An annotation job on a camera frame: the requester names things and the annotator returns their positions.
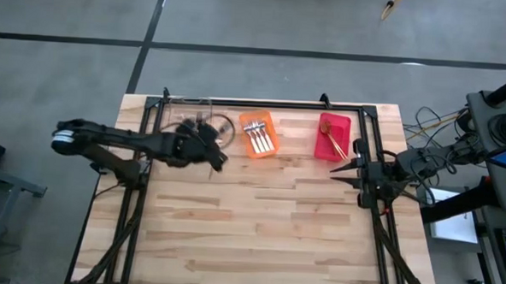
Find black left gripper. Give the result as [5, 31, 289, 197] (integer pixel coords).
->
[165, 117, 232, 174]

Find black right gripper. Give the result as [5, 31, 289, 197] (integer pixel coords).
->
[328, 137, 391, 210]

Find orange plastic bin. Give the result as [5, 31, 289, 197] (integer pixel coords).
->
[236, 108, 282, 161]

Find white-handled silver fork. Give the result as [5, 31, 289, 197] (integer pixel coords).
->
[241, 122, 262, 155]
[257, 120, 277, 152]
[252, 121, 273, 153]
[246, 121, 268, 155]

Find clear plastic bin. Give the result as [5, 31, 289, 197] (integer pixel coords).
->
[162, 95, 215, 146]

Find red plastic bin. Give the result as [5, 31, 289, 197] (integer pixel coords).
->
[313, 111, 353, 163]

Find black metal beam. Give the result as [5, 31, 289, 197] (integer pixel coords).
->
[420, 177, 491, 227]

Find white box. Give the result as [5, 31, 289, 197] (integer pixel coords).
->
[423, 186, 482, 246]

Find grey and black equipment cart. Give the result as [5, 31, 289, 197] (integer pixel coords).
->
[462, 65, 506, 210]

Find grey metal bench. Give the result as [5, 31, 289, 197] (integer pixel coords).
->
[0, 161, 50, 284]

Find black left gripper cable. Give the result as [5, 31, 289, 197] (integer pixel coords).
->
[162, 110, 238, 151]

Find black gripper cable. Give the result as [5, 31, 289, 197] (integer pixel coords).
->
[378, 148, 440, 206]
[162, 110, 238, 151]

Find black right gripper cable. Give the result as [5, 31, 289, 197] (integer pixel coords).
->
[378, 148, 440, 206]

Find tangled floor cables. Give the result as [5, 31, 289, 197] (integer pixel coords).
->
[402, 104, 474, 152]

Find black sleeved cable bundle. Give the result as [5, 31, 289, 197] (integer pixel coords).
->
[364, 198, 442, 284]
[75, 180, 145, 284]

